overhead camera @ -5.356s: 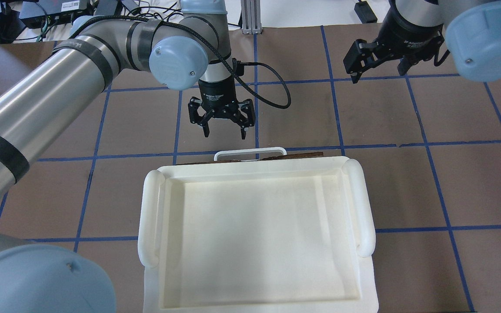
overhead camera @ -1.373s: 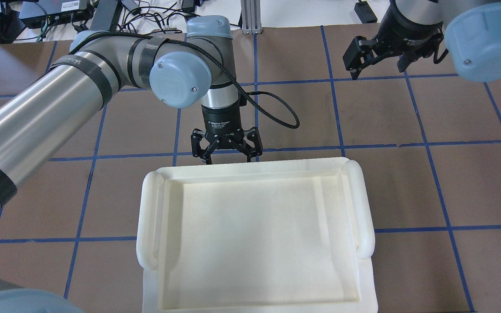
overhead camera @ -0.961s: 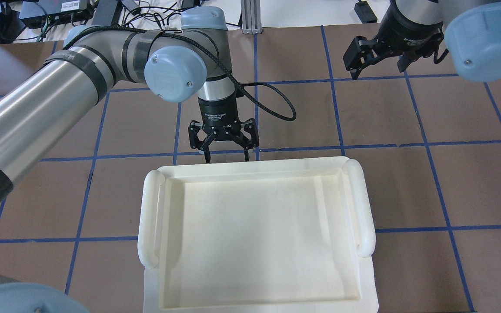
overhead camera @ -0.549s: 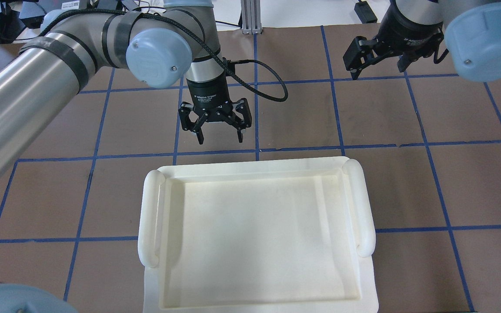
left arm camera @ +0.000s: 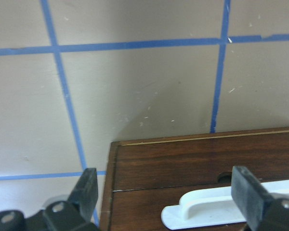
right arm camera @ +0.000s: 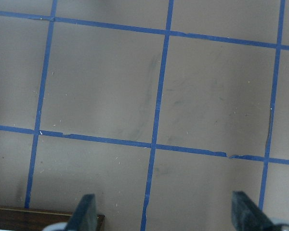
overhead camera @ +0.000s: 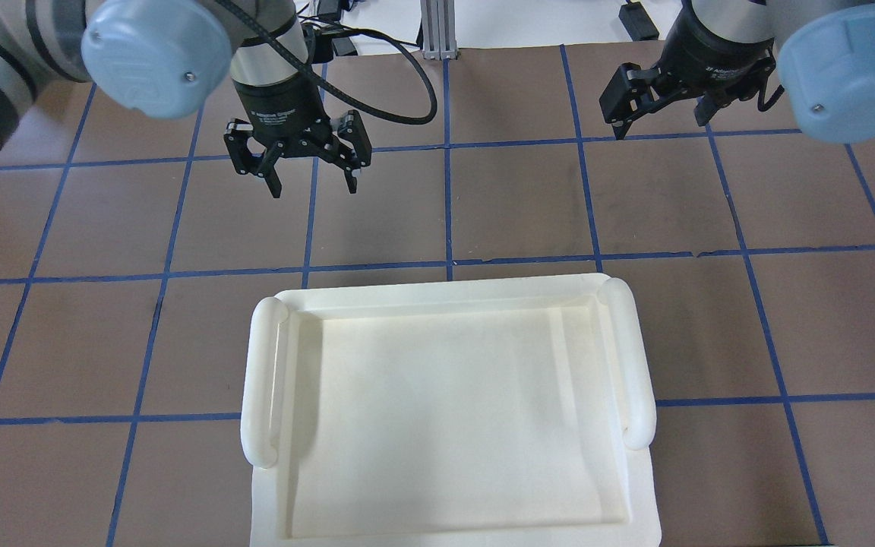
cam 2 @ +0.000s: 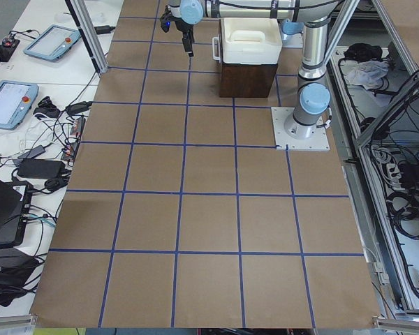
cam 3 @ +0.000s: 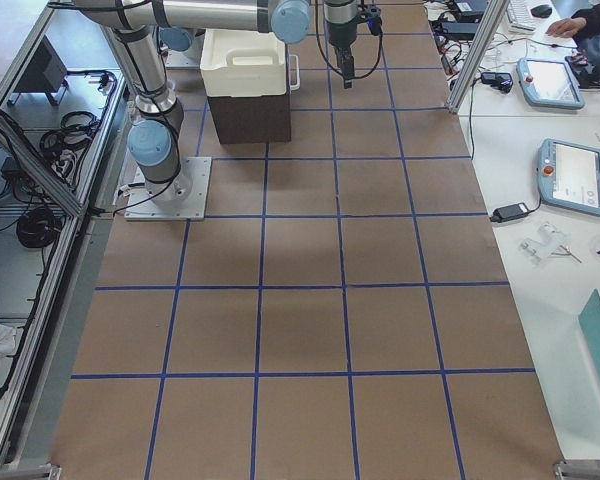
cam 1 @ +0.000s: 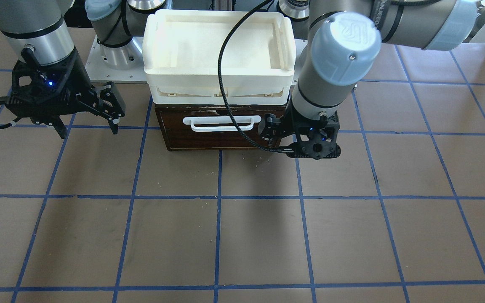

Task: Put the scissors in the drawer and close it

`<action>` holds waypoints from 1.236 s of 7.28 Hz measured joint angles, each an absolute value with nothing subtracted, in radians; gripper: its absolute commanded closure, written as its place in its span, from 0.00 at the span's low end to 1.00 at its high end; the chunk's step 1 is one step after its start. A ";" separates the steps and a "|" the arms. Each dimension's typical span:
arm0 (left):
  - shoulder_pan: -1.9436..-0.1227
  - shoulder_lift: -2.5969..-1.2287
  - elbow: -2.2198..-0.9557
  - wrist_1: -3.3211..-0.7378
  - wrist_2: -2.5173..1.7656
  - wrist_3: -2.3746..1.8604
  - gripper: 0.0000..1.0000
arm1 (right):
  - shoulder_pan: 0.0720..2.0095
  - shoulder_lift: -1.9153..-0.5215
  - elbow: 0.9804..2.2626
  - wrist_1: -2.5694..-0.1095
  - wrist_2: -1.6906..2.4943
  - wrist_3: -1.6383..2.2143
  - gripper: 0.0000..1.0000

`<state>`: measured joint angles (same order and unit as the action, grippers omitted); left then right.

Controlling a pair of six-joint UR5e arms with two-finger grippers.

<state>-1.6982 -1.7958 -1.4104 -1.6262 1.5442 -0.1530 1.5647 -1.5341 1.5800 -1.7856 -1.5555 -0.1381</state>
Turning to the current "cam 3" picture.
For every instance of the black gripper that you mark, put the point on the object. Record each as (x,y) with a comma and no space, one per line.
(340,34)

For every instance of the white drawer handle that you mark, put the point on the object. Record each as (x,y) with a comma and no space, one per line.
(294,72)

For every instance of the person's hand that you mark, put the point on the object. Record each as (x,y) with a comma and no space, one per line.
(566,28)

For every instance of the white tray cabinet top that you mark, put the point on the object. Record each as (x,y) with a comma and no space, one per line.
(238,63)

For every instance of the white keyboard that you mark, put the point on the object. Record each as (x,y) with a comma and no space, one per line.
(519,18)

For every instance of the upper teach pendant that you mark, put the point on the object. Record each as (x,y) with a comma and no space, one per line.
(549,83)

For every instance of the teach pendant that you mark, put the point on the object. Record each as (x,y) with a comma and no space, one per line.
(568,176)
(549,83)

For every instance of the black computer mouse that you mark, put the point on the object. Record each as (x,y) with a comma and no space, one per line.
(542,11)

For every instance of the black power adapter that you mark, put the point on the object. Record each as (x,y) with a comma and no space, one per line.
(511,212)

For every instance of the lower teach pendant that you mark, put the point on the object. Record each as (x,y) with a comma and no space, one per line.
(568,176)

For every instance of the clear plastic parts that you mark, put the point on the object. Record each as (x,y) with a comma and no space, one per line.
(552,243)

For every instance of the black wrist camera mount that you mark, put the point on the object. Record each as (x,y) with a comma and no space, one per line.
(370,15)

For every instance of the dark brown cabinet frame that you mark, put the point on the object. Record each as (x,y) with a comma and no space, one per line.
(246,120)

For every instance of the aluminium frame post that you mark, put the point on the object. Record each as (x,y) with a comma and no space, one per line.
(484,35)

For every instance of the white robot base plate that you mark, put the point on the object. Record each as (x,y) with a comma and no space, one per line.
(186,197)

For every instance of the aluminium frame rail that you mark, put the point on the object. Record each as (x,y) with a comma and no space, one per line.
(49,160)

